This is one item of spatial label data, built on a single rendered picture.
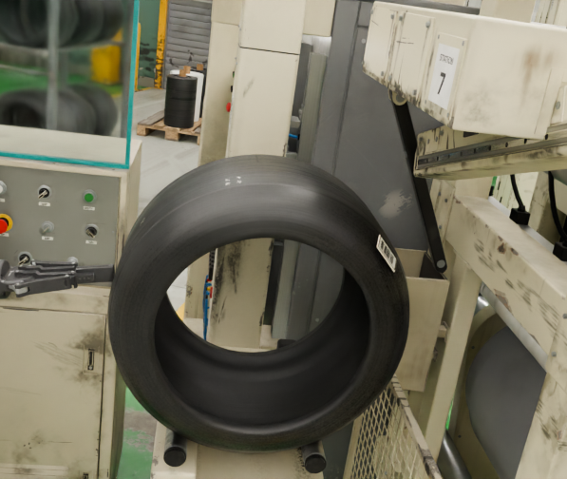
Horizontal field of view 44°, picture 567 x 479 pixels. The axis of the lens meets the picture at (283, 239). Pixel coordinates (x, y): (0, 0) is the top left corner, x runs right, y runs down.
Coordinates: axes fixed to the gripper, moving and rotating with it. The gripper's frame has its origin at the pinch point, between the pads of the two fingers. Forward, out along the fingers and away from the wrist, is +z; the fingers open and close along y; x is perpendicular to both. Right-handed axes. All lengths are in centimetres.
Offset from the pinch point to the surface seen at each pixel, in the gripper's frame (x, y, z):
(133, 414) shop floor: 121, 132, -19
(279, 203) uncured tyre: -15.8, -10.7, 34.7
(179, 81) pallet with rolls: 55, 658, -20
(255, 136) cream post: -19.6, 26.0, 32.7
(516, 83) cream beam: -39, -36, 64
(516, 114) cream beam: -35, -36, 64
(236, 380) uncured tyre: 34.3, 14.0, 25.6
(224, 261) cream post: 9.6, 26.0, 24.4
